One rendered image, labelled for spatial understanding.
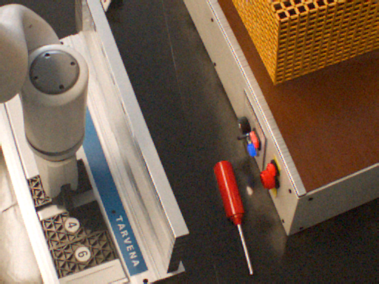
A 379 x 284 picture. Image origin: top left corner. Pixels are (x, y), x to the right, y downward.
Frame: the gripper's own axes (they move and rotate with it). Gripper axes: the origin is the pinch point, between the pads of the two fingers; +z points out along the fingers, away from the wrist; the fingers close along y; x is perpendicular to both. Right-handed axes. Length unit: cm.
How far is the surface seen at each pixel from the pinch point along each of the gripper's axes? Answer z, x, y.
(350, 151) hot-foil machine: -22.6, 34.4, 16.8
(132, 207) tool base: 0.3, 9.8, 7.3
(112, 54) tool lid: -19.1, 10.5, -7.4
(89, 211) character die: 1.1, 3.6, 5.8
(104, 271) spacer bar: 1.0, 2.5, 15.5
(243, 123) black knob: -11.3, 26.5, 4.1
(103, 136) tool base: 0.4, 9.4, -5.0
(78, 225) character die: 1.1, 1.1, 7.5
